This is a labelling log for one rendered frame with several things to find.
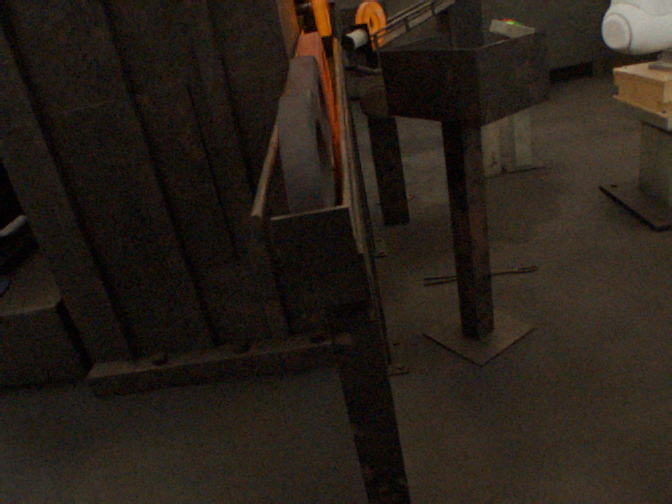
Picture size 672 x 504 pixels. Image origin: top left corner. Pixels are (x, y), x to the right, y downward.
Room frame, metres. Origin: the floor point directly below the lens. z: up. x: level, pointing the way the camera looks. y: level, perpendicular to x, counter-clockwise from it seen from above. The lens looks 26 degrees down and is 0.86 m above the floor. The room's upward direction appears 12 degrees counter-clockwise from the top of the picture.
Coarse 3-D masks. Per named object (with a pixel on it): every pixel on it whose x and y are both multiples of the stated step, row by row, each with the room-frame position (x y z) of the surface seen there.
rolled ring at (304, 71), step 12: (300, 60) 0.74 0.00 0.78; (312, 60) 0.74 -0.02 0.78; (300, 72) 0.72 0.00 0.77; (312, 72) 0.71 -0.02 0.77; (300, 84) 0.70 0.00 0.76; (312, 84) 0.70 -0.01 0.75; (324, 96) 0.82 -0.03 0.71; (324, 108) 0.82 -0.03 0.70; (324, 120) 0.82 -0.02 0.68; (336, 168) 0.78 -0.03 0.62; (336, 180) 0.73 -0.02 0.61
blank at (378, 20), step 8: (360, 8) 2.11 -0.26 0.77; (368, 8) 2.11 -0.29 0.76; (376, 8) 2.15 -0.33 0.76; (360, 16) 2.09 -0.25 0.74; (368, 16) 2.11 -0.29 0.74; (376, 16) 2.15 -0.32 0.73; (384, 16) 2.19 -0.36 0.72; (368, 24) 2.10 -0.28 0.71; (376, 24) 2.17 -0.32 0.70; (384, 24) 2.18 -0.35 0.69; (384, 32) 2.18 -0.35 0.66
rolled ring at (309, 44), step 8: (304, 40) 0.91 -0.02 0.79; (312, 40) 0.91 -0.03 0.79; (320, 40) 0.96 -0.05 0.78; (304, 48) 0.89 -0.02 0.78; (312, 48) 0.89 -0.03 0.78; (320, 48) 0.92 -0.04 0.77; (320, 56) 0.88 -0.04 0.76; (320, 64) 0.87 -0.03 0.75; (328, 72) 1.03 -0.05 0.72; (328, 80) 1.01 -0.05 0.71; (328, 88) 1.00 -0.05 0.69; (328, 96) 1.00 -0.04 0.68; (328, 104) 0.86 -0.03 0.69; (336, 120) 1.00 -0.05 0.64; (336, 128) 0.95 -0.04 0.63; (336, 136) 0.91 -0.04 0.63
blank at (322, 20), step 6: (312, 0) 1.59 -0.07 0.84; (318, 0) 1.58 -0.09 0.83; (324, 0) 1.60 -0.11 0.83; (318, 6) 1.58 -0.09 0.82; (324, 6) 1.58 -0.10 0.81; (318, 12) 1.58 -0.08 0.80; (324, 12) 1.58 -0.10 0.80; (318, 18) 1.59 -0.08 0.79; (324, 18) 1.59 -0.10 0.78; (318, 24) 1.59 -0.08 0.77; (324, 24) 1.59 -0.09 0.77; (318, 30) 1.61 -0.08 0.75; (324, 30) 1.61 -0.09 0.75; (330, 30) 1.66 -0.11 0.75
